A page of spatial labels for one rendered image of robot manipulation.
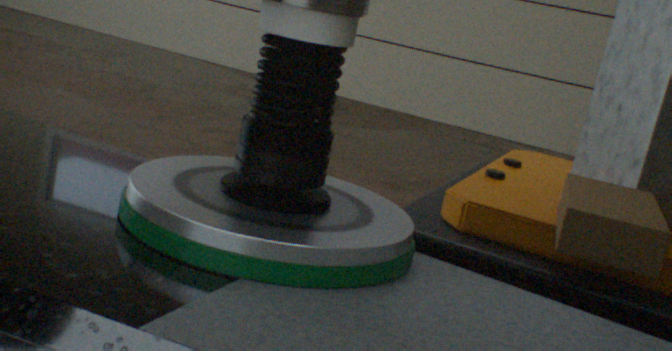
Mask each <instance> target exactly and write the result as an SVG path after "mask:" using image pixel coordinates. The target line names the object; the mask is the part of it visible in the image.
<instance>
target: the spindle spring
mask: <svg viewBox="0 0 672 351"><path fill-rule="evenodd" d="M261 41H262V43H264V44H267V45H269V46H273V47H267V46H263V47H261V48H260V49H259V54H260V55H261V56H262V57H265V58H268V59H259V60H258V61H257V63H256V64H257V67H258V69H259V70H261V71H264V72H258V73H256V74H255V76H254V79H255V80H256V82H257V83H259V84H257V85H254V86H253V88H252V92H253V93H254V94H255V95H257V96H254V97H252V98H251V99H250V105H251V107H252V108H253V110H250V111H249V112H248V114H247V115H248V116H249V117H250V118H251V119H253V120H255V121H259V122H261V123H264V124H267V125H271V126H275V127H278V128H283V129H288V130H296V131H305V132H318V131H323V130H326V129H329V128H330V127H331V125H332V121H331V119H330V117H331V116H332V115H333V114H335V107H333V106H332V105H333V104H336V102H337V99H338V96H337V94H336V91H337V90H338V89H339V88H340V82H339V81H338V80H337V79H340V78H341V77H342V75H343V72H342V70H341V68H340V67H342V66H343V65H344V63H345V57H344V56H343V55H342V53H345V52H346V51H347V49H348V48H347V47H336V46H328V45H322V44H316V43H310V42H304V41H297V40H291V39H286V38H281V35H278V34H273V33H265V34H263V35H262V36H261ZM275 47H277V48H275ZM279 48H281V49H286V50H292V51H299V52H306V53H314V54H325V55H327V56H326V57H316V56H307V55H300V54H293V53H287V52H282V51H278V50H279ZM276 61H281V62H286V63H292V64H299V66H306V67H315V68H324V71H321V70H309V69H301V68H293V67H287V65H282V64H277V63H276ZM274 75H278V76H283V77H289V78H295V79H303V80H312V81H322V82H321V83H306V82H298V81H290V80H285V79H280V78H275V77H274ZM272 87H274V88H278V89H283V90H289V91H297V92H305V93H319V95H322V96H310V95H300V94H291V93H285V92H280V91H275V90H271V88H272ZM269 100H272V101H277V103H282V104H287V105H294V106H304V107H317V108H320V109H299V108H290V107H284V106H279V105H274V104H270V103H269ZM257 110H259V111H262V112H265V113H268V114H273V115H277V116H283V117H289V118H297V119H312V120H318V121H317V122H304V121H293V120H285V119H280V118H275V117H270V116H267V115H263V114H260V113H259V111H257Z"/></svg>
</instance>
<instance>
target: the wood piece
mask: <svg viewBox="0 0 672 351"><path fill-rule="evenodd" d="M670 237H671V232H670V230H669V227H668V224H667V223H666V222H665V220H664V217H663V215H662V213H661V209H660V207H659V205H657V202H656V200H655V198H654V195H653V194H652V192H649V191H644V190H640V189H635V188H631V187H627V186H622V185H617V184H612V183H608V182H604V181H599V180H595V179H591V178H586V177H582V176H578V175H574V173H567V174H566V179H565V183H564V186H563V190H562V194H561V198H560V201H559V206H558V211H557V231H556V249H555V250H556V252H559V253H561V254H563V255H568V256H571V257H575V258H580V259H584V260H588V261H591V262H596V263H600V264H604V266H608V267H612V268H616V269H621V270H625V271H629V272H633V273H637V274H639V275H642V276H646V277H650V278H654V279H657V278H658V276H659V273H661V269H662V265H663V261H664V258H665V255H666V251H667V247H668V244H669V240H670Z"/></svg>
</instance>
